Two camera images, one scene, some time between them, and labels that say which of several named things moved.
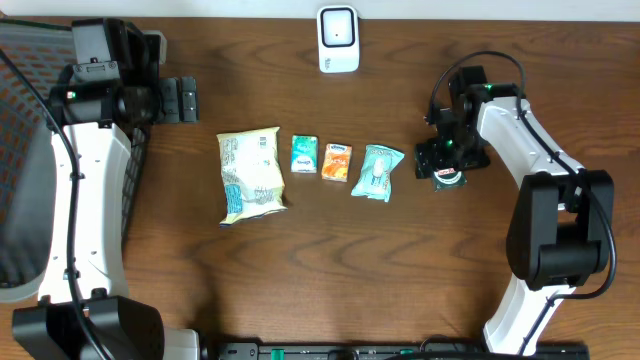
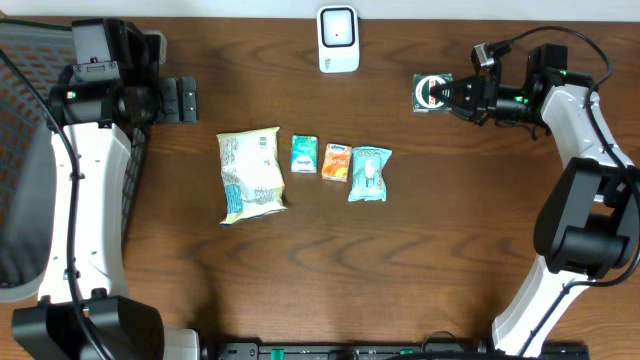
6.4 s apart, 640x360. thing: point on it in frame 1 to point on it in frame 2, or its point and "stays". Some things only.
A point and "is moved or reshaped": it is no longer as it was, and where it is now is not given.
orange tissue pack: x=336 y=162 stays
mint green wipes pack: x=374 y=182 is moved or reshaped
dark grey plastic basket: x=43 y=50 stays
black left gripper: x=169 y=100 stays
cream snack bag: x=252 y=174 stays
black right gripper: x=430 y=154 to x=477 y=96
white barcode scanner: x=338 y=38 stays
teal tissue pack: x=304 y=154 stays
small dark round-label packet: x=448 y=178 to x=422 y=101
